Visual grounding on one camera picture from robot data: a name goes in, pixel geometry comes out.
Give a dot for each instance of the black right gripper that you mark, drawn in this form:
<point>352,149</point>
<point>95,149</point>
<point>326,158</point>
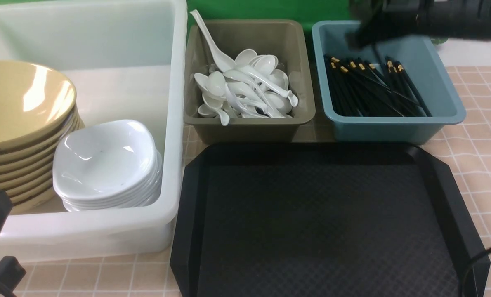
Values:
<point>384,20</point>

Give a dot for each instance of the white square side dish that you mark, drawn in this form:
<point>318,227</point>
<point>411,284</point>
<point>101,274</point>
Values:
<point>117,133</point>

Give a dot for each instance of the yellow noodle bowl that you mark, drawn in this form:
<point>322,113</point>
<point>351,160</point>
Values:
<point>34,99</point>

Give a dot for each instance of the blue chopstick bin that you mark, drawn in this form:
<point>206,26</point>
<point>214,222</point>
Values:
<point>419,57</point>

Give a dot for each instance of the green cloth backdrop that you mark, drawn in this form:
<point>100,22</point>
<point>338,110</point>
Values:
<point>306,12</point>

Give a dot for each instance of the pile of black chopsticks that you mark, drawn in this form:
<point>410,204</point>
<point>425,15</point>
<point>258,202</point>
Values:
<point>359,88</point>

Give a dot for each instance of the olive green spoon bin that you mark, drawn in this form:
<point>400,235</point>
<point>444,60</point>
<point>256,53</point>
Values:
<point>283,38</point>

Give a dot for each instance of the stack of yellow bowls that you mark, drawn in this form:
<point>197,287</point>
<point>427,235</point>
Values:
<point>26,162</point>

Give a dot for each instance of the stack of white dishes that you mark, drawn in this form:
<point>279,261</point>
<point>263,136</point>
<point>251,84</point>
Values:
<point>117,198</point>

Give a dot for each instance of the pile of white soup spoons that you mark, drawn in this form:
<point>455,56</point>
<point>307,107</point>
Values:
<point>257,99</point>

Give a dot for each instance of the upright white soup spoon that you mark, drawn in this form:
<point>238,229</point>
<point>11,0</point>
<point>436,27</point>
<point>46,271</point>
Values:
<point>222,60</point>

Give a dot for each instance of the black serving tray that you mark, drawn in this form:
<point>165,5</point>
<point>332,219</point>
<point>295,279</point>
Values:
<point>321,220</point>

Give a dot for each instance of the large white plastic tub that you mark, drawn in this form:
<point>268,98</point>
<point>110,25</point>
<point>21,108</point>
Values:
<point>126,59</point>

